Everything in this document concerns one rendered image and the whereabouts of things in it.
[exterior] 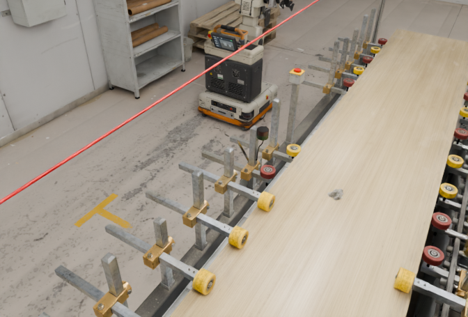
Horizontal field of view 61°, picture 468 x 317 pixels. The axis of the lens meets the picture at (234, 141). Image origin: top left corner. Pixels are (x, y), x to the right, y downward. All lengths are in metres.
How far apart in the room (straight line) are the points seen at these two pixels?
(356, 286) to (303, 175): 0.66
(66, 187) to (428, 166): 2.70
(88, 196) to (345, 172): 2.10
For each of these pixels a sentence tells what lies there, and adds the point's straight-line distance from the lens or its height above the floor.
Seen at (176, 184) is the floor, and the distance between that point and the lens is 3.36.
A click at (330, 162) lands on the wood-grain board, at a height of 0.90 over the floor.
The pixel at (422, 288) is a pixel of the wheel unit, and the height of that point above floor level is 0.96.
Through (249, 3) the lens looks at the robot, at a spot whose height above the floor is 1.14.
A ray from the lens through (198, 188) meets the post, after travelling 1.67.
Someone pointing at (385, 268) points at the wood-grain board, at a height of 0.90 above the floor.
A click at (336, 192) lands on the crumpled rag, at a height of 0.92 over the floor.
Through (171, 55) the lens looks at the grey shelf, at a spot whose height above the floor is 0.17.
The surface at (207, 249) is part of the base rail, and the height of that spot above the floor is 0.70.
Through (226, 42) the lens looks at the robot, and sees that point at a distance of 3.68.
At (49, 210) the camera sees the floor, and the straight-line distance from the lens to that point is 3.40.
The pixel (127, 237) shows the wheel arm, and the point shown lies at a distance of 1.70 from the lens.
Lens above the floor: 2.21
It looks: 35 degrees down
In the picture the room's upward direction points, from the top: 1 degrees clockwise
